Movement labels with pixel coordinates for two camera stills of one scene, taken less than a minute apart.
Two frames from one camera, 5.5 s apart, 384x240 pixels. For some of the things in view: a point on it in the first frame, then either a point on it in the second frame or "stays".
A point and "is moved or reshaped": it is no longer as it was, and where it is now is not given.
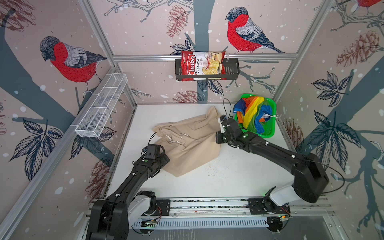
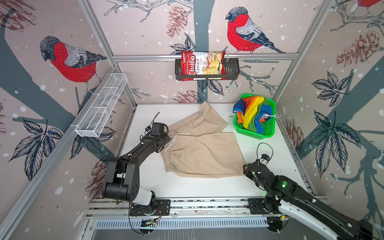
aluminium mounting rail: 236,208 stays
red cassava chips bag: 202,66 stays
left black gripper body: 161,160 to 164,137
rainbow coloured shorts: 251,111 stays
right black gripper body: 221,137 to 248,174
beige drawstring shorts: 190,143 is moved or reshaped
